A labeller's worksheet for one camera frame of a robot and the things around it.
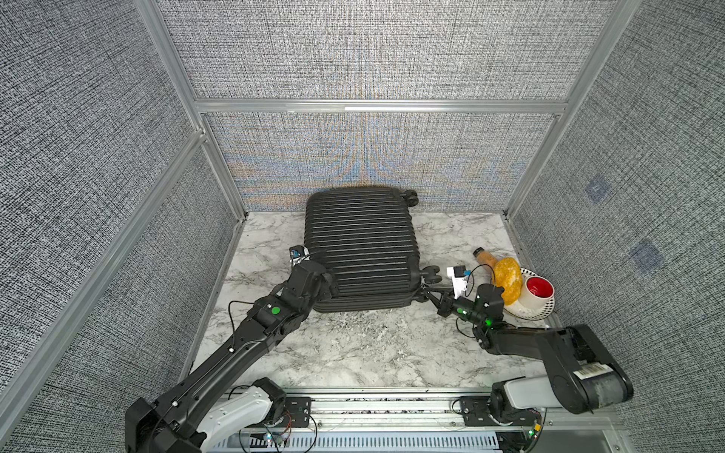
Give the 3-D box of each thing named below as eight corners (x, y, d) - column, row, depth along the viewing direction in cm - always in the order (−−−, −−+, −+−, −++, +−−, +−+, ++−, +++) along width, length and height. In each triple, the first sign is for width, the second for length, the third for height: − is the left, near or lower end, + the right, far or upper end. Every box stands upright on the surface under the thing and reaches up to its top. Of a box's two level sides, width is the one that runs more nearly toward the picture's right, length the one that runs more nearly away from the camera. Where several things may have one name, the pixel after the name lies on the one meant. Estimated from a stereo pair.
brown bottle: (486, 271, 104) (489, 265, 101) (471, 256, 109) (474, 250, 106) (494, 266, 106) (498, 260, 103) (479, 251, 110) (482, 245, 107)
